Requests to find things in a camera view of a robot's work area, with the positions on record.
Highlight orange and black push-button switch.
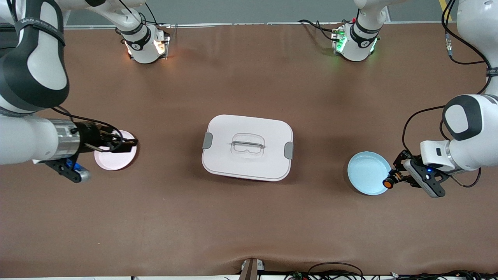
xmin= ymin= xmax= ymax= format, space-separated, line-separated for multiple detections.
xmin=382 ymin=171 xmax=401 ymax=190

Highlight white lidded box grey clips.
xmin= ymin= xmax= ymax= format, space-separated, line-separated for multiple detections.
xmin=202 ymin=114 xmax=294 ymax=182

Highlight pink round plate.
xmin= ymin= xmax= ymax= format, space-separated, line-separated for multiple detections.
xmin=94 ymin=130 xmax=138 ymax=171

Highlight light blue round plate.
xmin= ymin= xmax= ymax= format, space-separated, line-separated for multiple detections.
xmin=347 ymin=151 xmax=392 ymax=196

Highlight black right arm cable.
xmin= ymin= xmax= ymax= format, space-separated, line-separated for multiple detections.
xmin=50 ymin=106 xmax=126 ymax=137

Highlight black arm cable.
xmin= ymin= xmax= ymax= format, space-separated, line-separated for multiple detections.
xmin=401 ymin=0 xmax=494 ymax=189
xmin=50 ymin=106 xmax=126 ymax=137

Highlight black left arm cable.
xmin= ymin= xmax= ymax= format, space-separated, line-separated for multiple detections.
xmin=401 ymin=0 xmax=494 ymax=189

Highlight black cable bundle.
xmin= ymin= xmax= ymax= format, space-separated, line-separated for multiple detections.
xmin=284 ymin=262 xmax=498 ymax=280

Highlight black right base cables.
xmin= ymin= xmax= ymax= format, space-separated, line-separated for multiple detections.
xmin=117 ymin=0 xmax=172 ymax=39

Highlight black base cables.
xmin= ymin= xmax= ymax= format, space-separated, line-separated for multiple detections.
xmin=117 ymin=0 xmax=172 ymax=39
xmin=298 ymin=19 xmax=344 ymax=42

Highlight black left base cables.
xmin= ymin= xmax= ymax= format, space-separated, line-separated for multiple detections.
xmin=298 ymin=19 xmax=344 ymax=42

